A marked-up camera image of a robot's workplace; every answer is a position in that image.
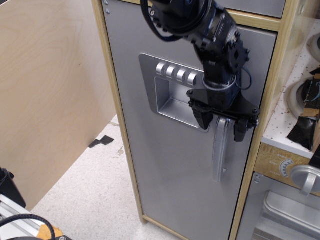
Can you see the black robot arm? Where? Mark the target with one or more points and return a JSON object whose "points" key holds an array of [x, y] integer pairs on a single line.
{"points": [[217, 43]]}

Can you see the black floor tape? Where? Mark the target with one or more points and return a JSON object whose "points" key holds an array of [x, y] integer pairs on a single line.
{"points": [[104, 141]]}

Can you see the grey freezer door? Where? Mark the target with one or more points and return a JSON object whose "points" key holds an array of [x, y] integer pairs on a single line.
{"points": [[270, 8]]}

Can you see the silver oven knob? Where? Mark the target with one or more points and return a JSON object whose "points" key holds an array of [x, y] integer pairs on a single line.
{"points": [[307, 178]]}

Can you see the white speckled toy countertop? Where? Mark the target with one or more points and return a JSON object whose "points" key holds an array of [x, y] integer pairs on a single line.
{"points": [[282, 121]]}

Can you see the grey toy oven door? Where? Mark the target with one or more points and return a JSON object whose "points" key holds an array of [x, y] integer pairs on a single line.
{"points": [[277, 211]]}

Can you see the grey toy fridge door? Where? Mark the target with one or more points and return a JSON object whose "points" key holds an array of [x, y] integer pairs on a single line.
{"points": [[172, 161]]}

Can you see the wooden toy kitchen cabinet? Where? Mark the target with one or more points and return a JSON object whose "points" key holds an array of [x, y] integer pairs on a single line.
{"points": [[274, 44]]}

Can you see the silver fridge door handle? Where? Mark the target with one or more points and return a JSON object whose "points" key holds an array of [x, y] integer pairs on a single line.
{"points": [[219, 148]]}

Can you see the plywood board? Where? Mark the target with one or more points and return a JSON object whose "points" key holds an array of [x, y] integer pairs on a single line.
{"points": [[55, 93]]}

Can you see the silver ice dispenser panel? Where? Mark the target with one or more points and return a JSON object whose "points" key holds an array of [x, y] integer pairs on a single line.
{"points": [[167, 84]]}

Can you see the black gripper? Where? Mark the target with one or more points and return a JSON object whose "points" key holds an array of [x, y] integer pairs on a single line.
{"points": [[228, 102]]}

